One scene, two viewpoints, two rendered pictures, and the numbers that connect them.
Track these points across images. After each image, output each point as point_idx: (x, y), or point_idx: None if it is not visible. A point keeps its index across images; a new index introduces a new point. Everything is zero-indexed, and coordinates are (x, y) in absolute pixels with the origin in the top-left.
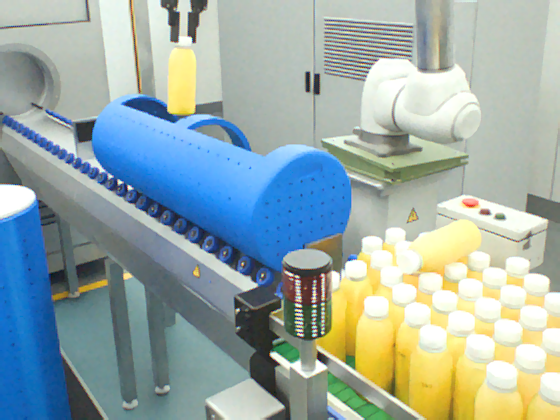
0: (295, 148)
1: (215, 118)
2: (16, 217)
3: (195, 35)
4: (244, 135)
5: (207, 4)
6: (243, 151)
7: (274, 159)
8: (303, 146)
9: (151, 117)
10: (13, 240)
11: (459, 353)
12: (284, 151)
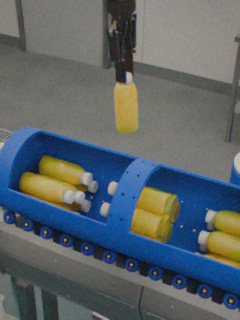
0: (23, 132)
1: (126, 171)
2: (233, 168)
3: (116, 75)
4: (110, 206)
5: (110, 57)
6: (62, 136)
7: (33, 128)
8: (19, 138)
9: (200, 174)
10: (230, 177)
11: None
12: (29, 130)
